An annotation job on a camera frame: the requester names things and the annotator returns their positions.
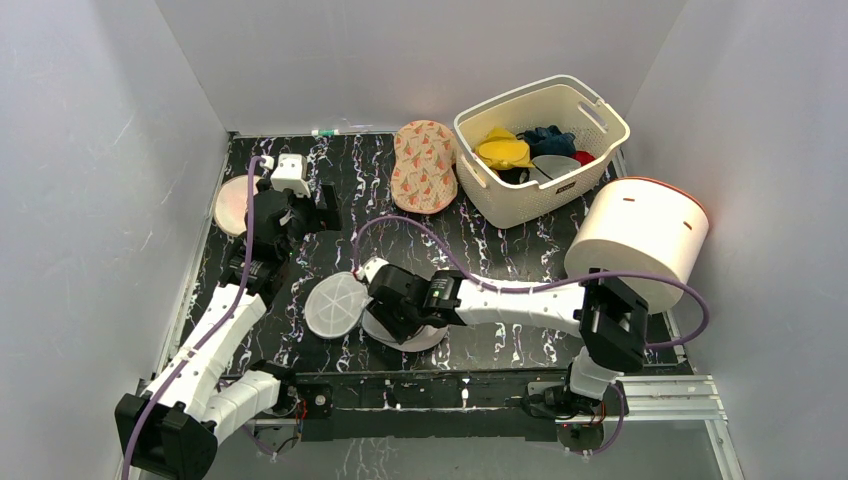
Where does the white cylindrical drum container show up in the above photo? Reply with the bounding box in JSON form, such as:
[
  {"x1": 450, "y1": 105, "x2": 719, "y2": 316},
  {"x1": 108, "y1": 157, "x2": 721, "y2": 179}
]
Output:
[{"x1": 564, "y1": 177, "x2": 710, "y2": 283}]

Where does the cream perforated laundry basket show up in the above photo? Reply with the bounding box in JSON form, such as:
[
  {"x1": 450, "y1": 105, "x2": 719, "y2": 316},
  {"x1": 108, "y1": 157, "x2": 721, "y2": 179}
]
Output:
[{"x1": 453, "y1": 75, "x2": 631, "y2": 229}]

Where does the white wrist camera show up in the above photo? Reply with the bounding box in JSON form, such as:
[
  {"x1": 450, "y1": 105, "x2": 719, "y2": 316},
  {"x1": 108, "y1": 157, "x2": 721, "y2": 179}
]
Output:
[
  {"x1": 270, "y1": 153, "x2": 311, "y2": 198},
  {"x1": 354, "y1": 257, "x2": 389, "y2": 285}
]

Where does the yellow bra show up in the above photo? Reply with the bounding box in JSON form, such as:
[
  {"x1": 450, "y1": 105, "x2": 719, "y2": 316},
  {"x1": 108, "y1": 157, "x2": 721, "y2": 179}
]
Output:
[{"x1": 474, "y1": 127, "x2": 533, "y2": 171}]

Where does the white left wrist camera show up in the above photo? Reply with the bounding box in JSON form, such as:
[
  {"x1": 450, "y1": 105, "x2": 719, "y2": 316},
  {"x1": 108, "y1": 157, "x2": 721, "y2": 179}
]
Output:
[{"x1": 270, "y1": 153, "x2": 311, "y2": 198}]

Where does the floral padded laundry bag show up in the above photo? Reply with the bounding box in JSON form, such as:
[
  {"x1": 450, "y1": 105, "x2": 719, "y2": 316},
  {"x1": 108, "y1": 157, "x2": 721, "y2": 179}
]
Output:
[{"x1": 390, "y1": 120, "x2": 458, "y2": 215}]

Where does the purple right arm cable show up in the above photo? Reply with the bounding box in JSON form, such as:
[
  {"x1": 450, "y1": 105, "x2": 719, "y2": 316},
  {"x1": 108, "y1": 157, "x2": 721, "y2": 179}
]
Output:
[{"x1": 351, "y1": 215, "x2": 711, "y2": 352}]

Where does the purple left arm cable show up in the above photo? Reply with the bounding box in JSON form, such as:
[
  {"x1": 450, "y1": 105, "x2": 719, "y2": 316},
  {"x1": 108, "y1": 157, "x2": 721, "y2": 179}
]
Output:
[{"x1": 120, "y1": 155, "x2": 276, "y2": 480}]

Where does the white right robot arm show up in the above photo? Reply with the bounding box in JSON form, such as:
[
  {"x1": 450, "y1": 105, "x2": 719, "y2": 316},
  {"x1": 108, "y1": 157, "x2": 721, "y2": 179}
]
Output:
[{"x1": 355, "y1": 258, "x2": 649, "y2": 414}]

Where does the clothes pile in basket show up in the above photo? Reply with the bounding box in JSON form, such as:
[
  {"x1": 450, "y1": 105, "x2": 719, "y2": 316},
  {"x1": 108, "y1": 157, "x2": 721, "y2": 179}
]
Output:
[{"x1": 492, "y1": 125, "x2": 595, "y2": 185}]

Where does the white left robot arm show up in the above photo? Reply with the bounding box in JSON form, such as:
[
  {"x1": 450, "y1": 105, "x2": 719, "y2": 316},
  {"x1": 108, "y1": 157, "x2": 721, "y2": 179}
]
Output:
[{"x1": 115, "y1": 180, "x2": 342, "y2": 479}]

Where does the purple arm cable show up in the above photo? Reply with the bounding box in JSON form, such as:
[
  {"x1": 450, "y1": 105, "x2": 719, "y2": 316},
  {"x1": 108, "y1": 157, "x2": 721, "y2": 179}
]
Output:
[
  {"x1": 351, "y1": 215, "x2": 711, "y2": 352},
  {"x1": 120, "y1": 155, "x2": 276, "y2": 480}
]

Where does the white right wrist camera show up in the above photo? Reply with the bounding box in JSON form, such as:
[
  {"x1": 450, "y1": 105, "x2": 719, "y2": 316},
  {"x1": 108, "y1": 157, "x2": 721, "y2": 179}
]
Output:
[{"x1": 354, "y1": 257, "x2": 389, "y2": 285}]

